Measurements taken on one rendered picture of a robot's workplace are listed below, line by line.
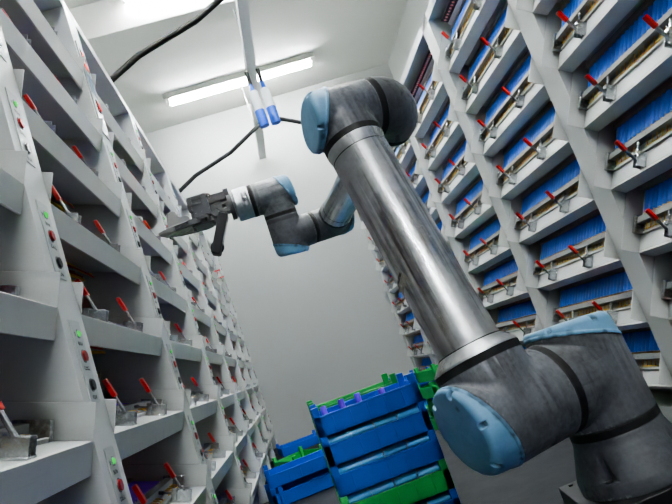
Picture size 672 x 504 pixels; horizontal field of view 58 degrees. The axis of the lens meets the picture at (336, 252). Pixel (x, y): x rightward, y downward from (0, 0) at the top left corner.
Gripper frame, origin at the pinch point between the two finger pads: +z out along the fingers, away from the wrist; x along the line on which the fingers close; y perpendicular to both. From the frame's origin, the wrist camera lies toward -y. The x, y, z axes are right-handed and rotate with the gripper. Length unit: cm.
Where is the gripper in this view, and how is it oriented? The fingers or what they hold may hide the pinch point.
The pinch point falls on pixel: (164, 236)
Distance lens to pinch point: 169.2
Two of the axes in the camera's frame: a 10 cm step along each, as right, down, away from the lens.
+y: -3.3, -9.3, 1.6
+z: -9.4, 3.1, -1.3
